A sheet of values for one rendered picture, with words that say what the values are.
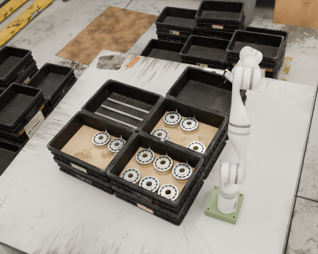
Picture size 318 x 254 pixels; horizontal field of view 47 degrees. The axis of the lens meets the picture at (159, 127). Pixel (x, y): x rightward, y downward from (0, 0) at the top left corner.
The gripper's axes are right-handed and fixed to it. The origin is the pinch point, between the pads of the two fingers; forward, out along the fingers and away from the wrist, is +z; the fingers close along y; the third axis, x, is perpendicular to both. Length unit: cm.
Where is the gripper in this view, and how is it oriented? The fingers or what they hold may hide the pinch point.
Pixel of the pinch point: (229, 84)
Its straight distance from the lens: 208.2
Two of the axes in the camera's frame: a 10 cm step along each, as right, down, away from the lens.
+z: -1.4, 3.4, 9.3
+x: -6.8, 6.5, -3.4
